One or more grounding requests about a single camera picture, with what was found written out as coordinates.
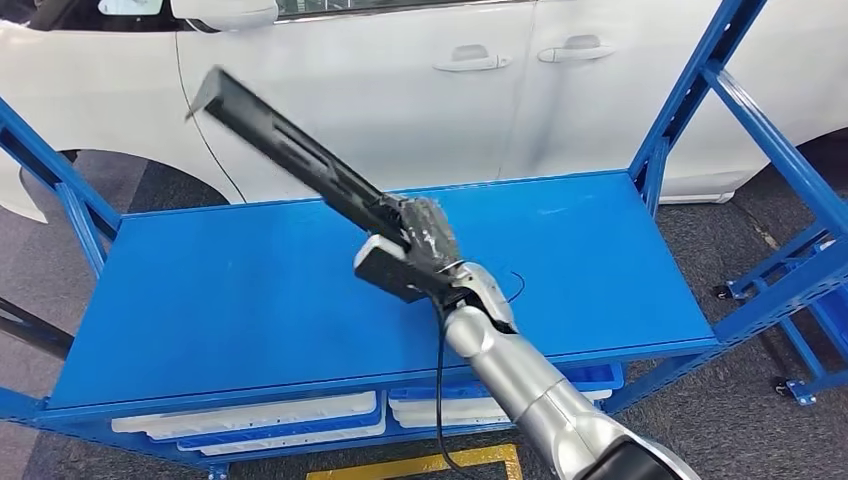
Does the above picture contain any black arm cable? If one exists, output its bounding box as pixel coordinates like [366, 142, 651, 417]
[432, 270, 528, 480]

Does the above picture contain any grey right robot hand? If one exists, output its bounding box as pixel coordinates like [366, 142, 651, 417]
[380, 195, 466, 274]

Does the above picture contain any black plastic frame part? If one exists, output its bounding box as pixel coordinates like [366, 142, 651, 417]
[184, 64, 425, 253]

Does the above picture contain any white car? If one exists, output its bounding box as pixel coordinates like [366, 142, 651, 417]
[0, 0, 848, 225]

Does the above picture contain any blue metal shelf rack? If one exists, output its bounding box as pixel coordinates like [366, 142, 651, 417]
[0, 0, 848, 480]

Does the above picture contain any blue wheeled cart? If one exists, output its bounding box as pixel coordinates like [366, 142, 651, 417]
[712, 221, 848, 407]

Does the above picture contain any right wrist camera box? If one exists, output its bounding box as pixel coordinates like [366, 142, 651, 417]
[352, 233, 462, 307]

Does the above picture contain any white car door handle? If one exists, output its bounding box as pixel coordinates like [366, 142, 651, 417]
[433, 44, 513, 73]
[537, 34, 617, 65]

